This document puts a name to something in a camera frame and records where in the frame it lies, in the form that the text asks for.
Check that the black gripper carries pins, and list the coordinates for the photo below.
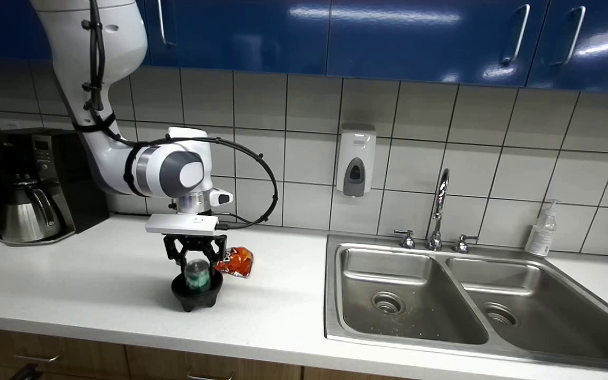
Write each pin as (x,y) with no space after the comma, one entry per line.
(195,243)

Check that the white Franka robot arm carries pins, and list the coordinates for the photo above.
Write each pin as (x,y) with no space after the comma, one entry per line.
(106,92)

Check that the black bowl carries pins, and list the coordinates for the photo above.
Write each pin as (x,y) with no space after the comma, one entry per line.
(195,299)

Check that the orange red snack bag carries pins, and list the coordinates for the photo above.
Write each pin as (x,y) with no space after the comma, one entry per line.
(240,263)

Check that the wooden lower cabinets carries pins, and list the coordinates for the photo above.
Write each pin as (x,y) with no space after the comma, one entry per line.
(106,360)

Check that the black coffee maker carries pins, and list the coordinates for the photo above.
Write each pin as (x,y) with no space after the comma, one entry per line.
(72,175)

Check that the steel coffee carafe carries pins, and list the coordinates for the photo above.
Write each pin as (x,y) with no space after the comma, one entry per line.
(27,211)

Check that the chrome sink faucet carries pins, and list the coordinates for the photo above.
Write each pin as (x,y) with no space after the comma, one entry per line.
(436,211)

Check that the stainless steel double sink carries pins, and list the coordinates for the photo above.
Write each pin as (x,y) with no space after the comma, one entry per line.
(474,303)

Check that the blue upper cabinets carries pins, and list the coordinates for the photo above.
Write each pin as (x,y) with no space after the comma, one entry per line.
(388,34)

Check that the clear soap bottle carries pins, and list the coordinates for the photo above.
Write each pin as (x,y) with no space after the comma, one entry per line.
(542,233)

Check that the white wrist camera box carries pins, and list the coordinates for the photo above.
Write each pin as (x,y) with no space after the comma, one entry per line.
(179,224)

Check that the white wall soap dispenser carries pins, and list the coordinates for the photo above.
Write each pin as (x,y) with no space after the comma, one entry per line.
(356,160)

